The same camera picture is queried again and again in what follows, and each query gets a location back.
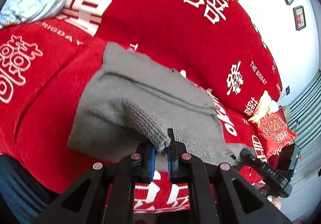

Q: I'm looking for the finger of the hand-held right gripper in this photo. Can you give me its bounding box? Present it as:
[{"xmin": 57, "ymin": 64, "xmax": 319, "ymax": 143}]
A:
[{"xmin": 239, "ymin": 148, "xmax": 266, "ymax": 172}]

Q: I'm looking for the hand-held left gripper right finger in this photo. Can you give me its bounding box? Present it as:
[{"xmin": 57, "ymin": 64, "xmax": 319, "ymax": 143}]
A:
[{"xmin": 167, "ymin": 128, "xmax": 293, "ymax": 224}]

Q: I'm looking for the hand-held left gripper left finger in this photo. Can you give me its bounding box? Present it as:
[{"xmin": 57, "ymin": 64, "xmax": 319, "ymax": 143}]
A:
[{"xmin": 33, "ymin": 142, "xmax": 157, "ymax": 224}]

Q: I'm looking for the grey knit sweater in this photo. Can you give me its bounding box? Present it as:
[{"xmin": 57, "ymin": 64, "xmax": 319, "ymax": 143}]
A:
[{"xmin": 67, "ymin": 42, "xmax": 255, "ymax": 167}]

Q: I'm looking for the person's right hand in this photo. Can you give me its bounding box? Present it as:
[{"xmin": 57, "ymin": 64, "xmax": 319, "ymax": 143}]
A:
[{"xmin": 266, "ymin": 195, "xmax": 282, "ymax": 211}]

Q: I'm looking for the red embroidered cushion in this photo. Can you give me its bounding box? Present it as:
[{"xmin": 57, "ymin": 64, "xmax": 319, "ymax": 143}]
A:
[{"xmin": 252, "ymin": 109, "xmax": 299, "ymax": 160}]

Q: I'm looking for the grey-green ribbed panel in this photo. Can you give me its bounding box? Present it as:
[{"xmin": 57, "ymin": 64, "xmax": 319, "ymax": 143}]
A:
[{"xmin": 286, "ymin": 70, "xmax": 321, "ymax": 144}]

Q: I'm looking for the red printed blanket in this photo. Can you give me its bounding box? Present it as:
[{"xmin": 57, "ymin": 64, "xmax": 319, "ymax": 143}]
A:
[{"xmin": 0, "ymin": 0, "xmax": 299, "ymax": 214}]

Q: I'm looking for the small black picture frame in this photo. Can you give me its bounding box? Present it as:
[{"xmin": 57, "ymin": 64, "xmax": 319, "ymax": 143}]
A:
[{"xmin": 293, "ymin": 5, "xmax": 307, "ymax": 31}]

